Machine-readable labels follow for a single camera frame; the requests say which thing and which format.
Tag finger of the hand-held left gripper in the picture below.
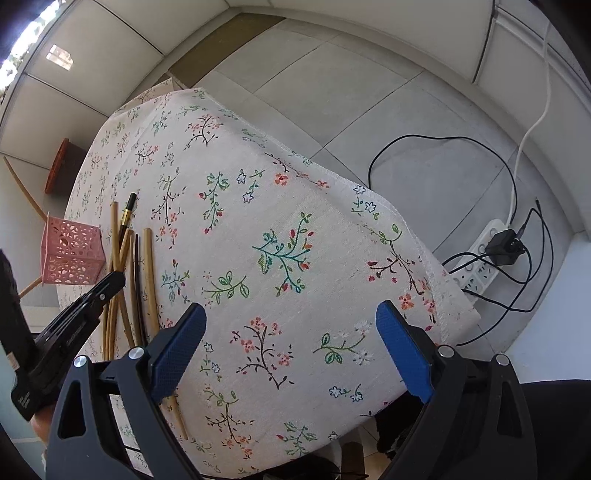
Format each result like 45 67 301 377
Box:
33 271 127 377

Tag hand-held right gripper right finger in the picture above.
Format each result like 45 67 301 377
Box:
375 300 539 480

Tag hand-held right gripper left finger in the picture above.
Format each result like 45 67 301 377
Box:
45 302 207 480

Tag pink perforated basket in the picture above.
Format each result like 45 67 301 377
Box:
41 218 103 287

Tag dark brown chopstick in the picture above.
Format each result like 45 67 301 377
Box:
133 233 149 347

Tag black chopstick with gold band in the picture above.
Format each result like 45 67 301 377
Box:
113 192 138 278

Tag person's left hand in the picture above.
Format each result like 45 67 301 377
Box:
31 405 52 455

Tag white power strip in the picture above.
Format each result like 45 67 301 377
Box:
450 219 509 302

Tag brown trash bin red bag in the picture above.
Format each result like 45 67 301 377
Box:
45 137 89 195

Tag floral tablecloth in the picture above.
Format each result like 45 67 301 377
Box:
55 87 481 478

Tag olive floor mat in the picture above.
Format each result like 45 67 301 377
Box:
167 44 227 92
198 13 288 63

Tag black power adapter with cables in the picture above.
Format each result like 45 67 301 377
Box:
441 198 561 347

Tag white cable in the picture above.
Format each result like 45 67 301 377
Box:
508 0 555 223

